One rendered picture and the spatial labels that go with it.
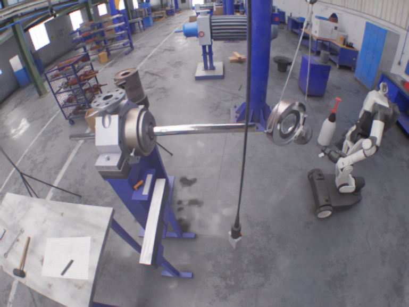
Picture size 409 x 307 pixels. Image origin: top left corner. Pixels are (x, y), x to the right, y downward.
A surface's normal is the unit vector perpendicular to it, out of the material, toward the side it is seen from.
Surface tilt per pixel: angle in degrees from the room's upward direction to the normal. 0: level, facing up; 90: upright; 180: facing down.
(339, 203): 0
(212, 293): 0
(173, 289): 0
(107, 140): 45
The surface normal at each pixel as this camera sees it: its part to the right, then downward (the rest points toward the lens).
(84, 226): -0.08, -0.70
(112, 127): -0.08, 0.01
